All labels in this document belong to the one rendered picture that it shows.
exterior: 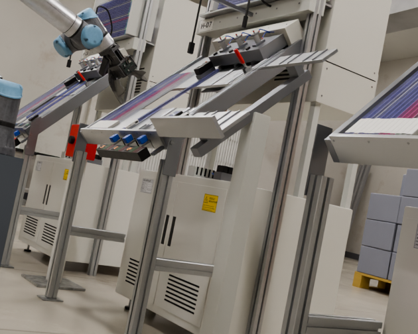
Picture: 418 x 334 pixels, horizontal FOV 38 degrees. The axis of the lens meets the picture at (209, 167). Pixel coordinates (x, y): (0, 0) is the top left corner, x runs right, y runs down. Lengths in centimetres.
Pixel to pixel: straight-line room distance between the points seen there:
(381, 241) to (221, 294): 449
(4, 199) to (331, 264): 133
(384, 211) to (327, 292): 372
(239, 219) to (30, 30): 892
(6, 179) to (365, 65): 151
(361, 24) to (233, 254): 123
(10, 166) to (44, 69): 859
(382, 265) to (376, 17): 381
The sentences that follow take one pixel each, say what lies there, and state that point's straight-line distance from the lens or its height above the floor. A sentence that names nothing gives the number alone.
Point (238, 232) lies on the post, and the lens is 180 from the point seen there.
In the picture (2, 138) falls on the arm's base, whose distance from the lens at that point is 192.
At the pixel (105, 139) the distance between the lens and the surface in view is 244.
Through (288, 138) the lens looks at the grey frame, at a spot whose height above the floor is 82.
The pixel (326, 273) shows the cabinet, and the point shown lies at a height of 34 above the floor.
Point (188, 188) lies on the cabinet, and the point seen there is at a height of 57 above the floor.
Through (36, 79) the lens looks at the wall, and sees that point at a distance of 1042.
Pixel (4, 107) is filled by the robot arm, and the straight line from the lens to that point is 193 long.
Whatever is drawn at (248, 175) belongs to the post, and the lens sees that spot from 180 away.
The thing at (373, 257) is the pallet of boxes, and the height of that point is 33.
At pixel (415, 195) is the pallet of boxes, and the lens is 601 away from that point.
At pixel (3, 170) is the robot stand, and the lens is 189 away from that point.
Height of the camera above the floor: 53
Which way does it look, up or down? 3 degrees up
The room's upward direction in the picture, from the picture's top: 11 degrees clockwise
